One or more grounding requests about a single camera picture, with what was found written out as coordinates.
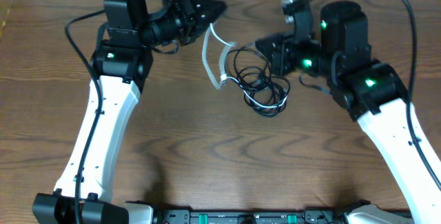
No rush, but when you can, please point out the white USB cable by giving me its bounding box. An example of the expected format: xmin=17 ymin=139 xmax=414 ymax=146
xmin=201 ymin=22 xmax=288 ymax=110

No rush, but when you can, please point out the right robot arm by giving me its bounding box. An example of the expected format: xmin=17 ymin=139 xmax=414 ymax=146
xmin=255 ymin=0 xmax=440 ymax=223

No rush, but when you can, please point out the black USB cable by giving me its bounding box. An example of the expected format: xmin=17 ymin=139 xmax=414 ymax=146
xmin=225 ymin=43 xmax=291 ymax=118

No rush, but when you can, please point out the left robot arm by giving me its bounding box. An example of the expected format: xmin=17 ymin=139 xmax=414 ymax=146
xmin=32 ymin=0 xmax=227 ymax=223

